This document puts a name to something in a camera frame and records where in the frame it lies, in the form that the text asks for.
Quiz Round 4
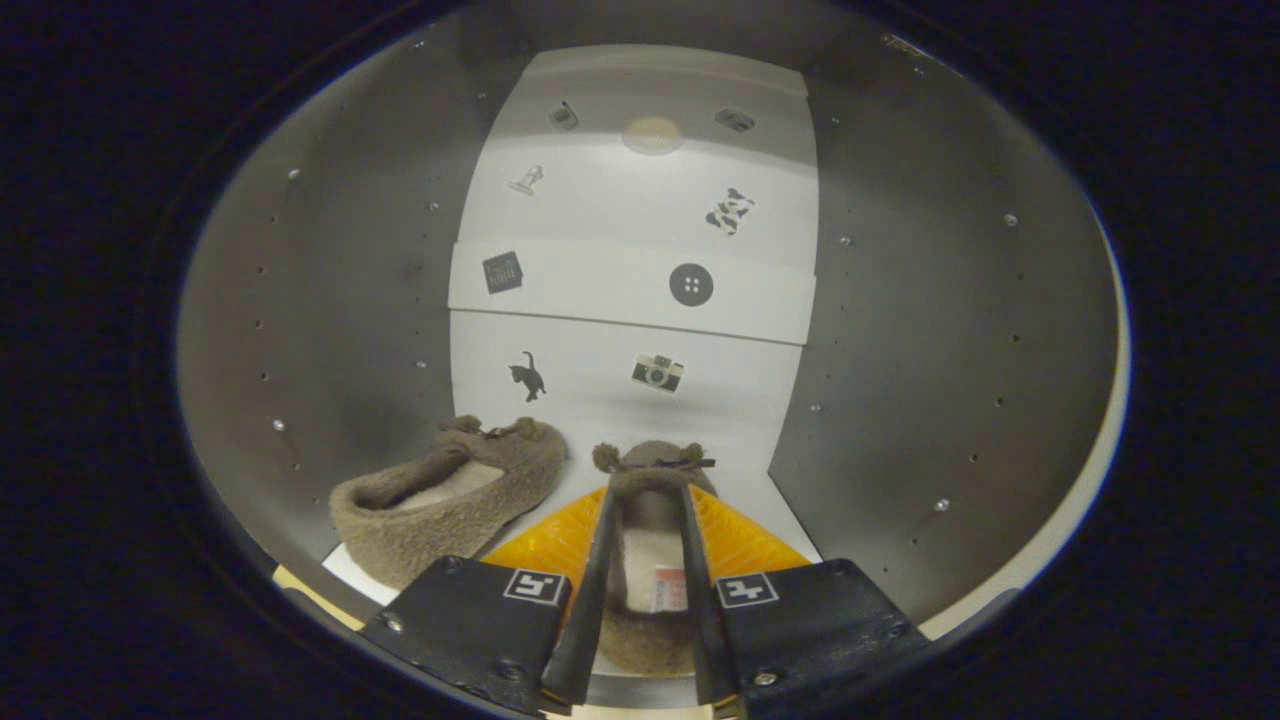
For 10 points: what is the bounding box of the brown fuzzy shoe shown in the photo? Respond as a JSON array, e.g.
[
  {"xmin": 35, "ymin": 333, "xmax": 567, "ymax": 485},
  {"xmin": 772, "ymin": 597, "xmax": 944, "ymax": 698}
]
[
  {"xmin": 330, "ymin": 415, "xmax": 569, "ymax": 591},
  {"xmin": 592, "ymin": 440, "xmax": 719, "ymax": 677}
]

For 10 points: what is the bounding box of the grey shoe cabinet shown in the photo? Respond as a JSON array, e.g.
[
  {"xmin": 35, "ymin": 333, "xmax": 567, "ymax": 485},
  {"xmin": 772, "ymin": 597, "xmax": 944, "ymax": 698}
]
[{"xmin": 178, "ymin": 5, "xmax": 1131, "ymax": 711}]

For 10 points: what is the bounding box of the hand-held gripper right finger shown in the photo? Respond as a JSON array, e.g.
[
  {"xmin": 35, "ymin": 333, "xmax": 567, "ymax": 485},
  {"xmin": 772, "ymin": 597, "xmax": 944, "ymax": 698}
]
[{"xmin": 680, "ymin": 485, "xmax": 931, "ymax": 720}]

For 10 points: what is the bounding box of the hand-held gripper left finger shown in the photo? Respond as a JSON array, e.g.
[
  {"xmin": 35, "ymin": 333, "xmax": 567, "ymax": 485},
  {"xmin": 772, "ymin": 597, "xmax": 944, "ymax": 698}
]
[{"xmin": 358, "ymin": 485, "xmax": 616, "ymax": 716}]

